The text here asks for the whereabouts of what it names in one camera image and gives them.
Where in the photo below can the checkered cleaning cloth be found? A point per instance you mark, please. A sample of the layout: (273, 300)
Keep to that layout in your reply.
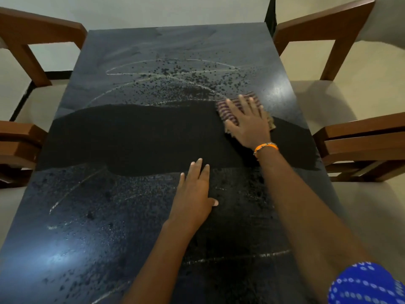
(225, 113)

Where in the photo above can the orange wristband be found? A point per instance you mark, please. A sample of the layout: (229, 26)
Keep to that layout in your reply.
(265, 149)

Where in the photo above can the person's right forearm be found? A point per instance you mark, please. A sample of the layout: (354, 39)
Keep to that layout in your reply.
(310, 224)

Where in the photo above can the beige wooden armchair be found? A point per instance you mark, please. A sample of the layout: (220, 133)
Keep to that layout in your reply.
(28, 31)
(329, 25)
(364, 142)
(19, 145)

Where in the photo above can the person's left hand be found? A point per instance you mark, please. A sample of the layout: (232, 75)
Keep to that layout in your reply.
(190, 205)

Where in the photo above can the person's right hand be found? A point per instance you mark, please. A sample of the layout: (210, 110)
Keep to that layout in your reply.
(253, 129)

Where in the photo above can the black table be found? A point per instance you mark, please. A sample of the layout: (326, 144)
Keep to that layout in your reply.
(126, 139)

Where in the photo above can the person's left forearm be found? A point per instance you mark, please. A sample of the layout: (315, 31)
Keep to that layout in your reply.
(161, 265)

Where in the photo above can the blue patterned dress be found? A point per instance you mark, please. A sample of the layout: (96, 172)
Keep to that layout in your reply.
(367, 284)

